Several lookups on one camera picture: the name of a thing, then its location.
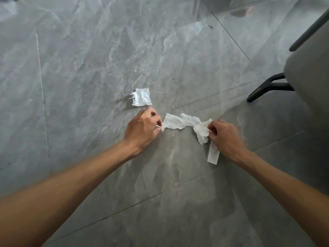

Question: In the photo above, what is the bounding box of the person's left forearm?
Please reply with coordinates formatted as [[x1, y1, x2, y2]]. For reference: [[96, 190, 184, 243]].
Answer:
[[0, 141, 136, 247]]

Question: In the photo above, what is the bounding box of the person's left hand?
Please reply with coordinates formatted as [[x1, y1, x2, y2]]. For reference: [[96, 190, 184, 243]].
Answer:
[[123, 107, 162, 155]]

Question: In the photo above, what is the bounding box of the person's right hand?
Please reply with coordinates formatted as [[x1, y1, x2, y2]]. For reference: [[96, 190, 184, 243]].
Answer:
[[207, 120, 248, 162]]

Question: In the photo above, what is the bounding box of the torn white tissue strip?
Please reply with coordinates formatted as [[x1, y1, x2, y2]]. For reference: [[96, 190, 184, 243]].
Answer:
[[156, 113, 220, 165]]

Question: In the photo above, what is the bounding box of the person's right forearm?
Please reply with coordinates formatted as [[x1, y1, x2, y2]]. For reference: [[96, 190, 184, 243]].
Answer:
[[236, 149, 329, 247]]

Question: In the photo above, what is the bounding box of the small white tissue piece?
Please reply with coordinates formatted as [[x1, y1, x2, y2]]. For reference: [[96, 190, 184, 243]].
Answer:
[[130, 88, 152, 107]]

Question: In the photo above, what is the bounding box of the grey chair with black legs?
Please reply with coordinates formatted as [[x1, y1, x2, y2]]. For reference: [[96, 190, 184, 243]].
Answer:
[[247, 9, 329, 119]]

